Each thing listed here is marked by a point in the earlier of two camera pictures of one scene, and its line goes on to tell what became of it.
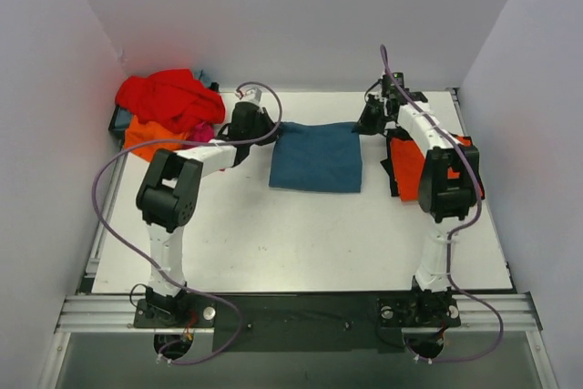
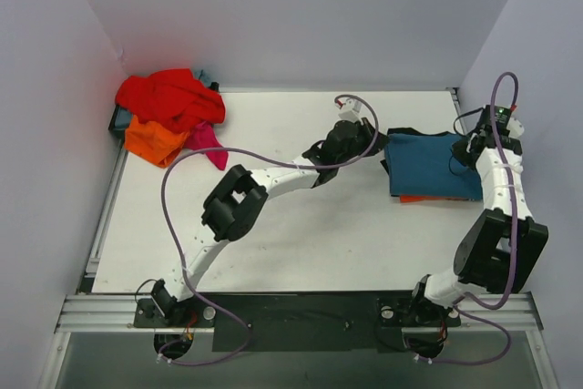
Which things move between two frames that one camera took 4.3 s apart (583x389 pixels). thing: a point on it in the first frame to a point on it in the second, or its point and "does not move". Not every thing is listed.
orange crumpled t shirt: [136, 132] does not move
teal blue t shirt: [317, 158] to [423, 164]
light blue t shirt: [202, 76] does not move
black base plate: [299, 323] does not move
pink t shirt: [202, 132] does not move
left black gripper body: [262, 126] to [369, 129]
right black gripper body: [369, 117] to [462, 150]
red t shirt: [177, 100] does not move
